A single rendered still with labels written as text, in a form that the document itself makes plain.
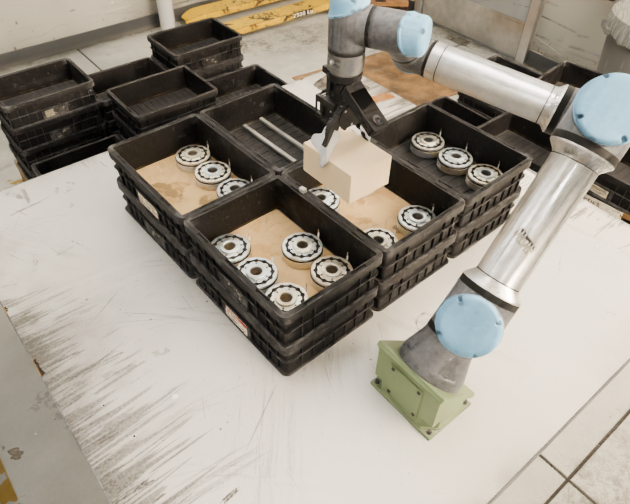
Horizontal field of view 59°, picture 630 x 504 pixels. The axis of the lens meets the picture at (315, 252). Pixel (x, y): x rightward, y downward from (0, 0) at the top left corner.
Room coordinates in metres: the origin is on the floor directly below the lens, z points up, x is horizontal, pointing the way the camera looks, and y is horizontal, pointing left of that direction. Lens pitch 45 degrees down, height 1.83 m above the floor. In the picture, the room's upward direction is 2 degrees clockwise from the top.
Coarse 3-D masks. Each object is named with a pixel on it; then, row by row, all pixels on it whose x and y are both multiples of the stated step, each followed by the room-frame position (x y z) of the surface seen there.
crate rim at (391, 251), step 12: (288, 168) 1.23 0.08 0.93; (408, 168) 1.24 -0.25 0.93; (288, 180) 1.18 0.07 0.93; (432, 180) 1.19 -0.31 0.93; (444, 192) 1.15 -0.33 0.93; (324, 204) 1.08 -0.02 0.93; (456, 204) 1.10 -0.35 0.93; (336, 216) 1.04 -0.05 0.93; (444, 216) 1.05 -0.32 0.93; (420, 228) 1.00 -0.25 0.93; (432, 228) 1.02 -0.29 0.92; (372, 240) 0.95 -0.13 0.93; (408, 240) 0.96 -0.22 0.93; (384, 252) 0.92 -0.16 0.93; (396, 252) 0.93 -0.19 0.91
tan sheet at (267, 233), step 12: (264, 216) 1.14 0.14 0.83; (276, 216) 1.15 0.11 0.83; (240, 228) 1.09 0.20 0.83; (252, 228) 1.09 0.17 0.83; (264, 228) 1.10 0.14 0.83; (276, 228) 1.10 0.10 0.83; (288, 228) 1.10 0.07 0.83; (300, 228) 1.10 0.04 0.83; (252, 240) 1.05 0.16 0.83; (264, 240) 1.05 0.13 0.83; (276, 240) 1.05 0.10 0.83; (252, 252) 1.00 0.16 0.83; (264, 252) 1.01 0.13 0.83; (276, 252) 1.01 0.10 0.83; (324, 252) 1.01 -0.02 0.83; (276, 264) 0.96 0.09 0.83; (288, 276) 0.93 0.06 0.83; (300, 276) 0.93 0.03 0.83; (312, 288) 0.89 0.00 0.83
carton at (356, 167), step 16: (304, 144) 1.07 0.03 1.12; (336, 144) 1.06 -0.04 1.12; (352, 144) 1.07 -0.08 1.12; (368, 144) 1.07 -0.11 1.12; (304, 160) 1.07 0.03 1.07; (336, 160) 1.00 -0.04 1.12; (352, 160) 1.01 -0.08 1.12; (368, 160) 1.01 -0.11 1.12; (384, 160) 1.01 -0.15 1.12; (320, 176) 1.02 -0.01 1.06; (336, 176) 0.98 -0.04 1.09; (352, 176) 0.95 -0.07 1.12; (368, 176) 0.98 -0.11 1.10; (384, 176) 1.02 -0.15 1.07; (336, 192) 0.98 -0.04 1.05; (352, 192) 0.95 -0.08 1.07; (368, 192) 0.99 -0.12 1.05
